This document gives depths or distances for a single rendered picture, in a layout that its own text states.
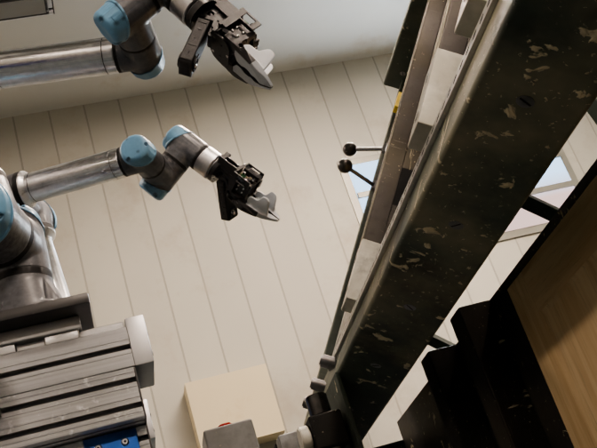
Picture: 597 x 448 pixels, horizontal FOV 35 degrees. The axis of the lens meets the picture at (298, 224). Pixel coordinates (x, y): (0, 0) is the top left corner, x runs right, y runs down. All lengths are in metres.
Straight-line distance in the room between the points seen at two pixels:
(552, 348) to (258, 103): 4.92
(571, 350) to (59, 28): 4.50
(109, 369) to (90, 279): 3.94
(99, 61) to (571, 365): 1.08
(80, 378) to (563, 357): 0.79
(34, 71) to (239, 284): 3.73
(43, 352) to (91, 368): 0.09
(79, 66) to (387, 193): 0.66
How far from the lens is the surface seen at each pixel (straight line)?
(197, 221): 5.73
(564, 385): 1.44
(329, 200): 5.89
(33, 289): 1.71
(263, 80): 1.73
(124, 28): 1.81
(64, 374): 1.65
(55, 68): 1.95
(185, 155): 2.41
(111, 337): 1.66
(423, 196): 1.10
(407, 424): 2.27
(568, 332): 1.39
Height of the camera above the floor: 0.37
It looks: 24 degrees up
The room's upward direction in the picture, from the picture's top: 18 degrees counter-clockwise
